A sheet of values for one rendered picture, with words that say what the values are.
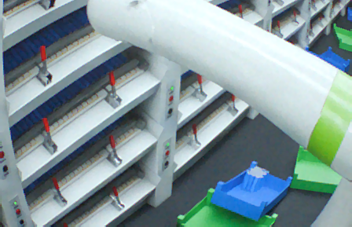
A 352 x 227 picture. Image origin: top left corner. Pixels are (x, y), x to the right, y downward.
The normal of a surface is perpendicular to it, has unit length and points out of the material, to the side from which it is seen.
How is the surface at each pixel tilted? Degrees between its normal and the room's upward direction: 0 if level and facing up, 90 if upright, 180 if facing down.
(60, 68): 21
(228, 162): 0
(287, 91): 65
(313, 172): 0
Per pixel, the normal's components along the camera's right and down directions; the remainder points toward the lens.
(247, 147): 0.07, -0.83
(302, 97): -0.48, 0.00
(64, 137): 0.35, -0.65
